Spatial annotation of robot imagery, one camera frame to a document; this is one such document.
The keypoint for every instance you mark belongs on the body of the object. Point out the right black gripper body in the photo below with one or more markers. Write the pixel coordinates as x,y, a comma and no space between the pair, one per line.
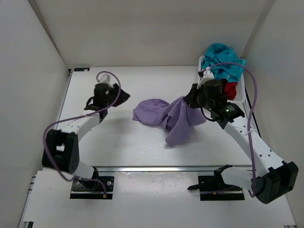
193,99

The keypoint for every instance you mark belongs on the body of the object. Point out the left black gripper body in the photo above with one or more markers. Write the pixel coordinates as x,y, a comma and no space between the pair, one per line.
116,94

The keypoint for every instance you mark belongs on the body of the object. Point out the purple t shirt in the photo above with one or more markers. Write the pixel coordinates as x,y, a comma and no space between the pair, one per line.
176,118

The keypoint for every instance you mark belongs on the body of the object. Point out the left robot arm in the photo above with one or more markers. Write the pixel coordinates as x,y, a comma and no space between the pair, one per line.
63,144

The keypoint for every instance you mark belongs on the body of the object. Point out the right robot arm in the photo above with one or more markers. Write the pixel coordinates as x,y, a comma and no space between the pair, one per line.
270,178

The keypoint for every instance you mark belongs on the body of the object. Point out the red t shirt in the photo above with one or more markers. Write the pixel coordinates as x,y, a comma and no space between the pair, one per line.
230,90

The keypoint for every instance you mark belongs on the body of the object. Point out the white plastic basket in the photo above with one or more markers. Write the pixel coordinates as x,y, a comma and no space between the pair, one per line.
240,87

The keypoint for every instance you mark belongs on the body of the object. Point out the black label sticker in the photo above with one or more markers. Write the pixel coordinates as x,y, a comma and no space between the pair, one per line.
81,69

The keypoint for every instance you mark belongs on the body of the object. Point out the teal t shirt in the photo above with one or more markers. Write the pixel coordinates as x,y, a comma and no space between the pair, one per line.
220,53

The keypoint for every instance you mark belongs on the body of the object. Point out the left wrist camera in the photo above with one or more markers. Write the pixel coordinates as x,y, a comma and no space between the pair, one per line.
105,79

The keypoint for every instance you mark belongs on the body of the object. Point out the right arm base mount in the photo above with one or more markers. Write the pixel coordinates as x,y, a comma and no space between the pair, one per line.
213,188

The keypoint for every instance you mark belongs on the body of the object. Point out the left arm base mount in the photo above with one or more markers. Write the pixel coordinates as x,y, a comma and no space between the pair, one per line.
93,190

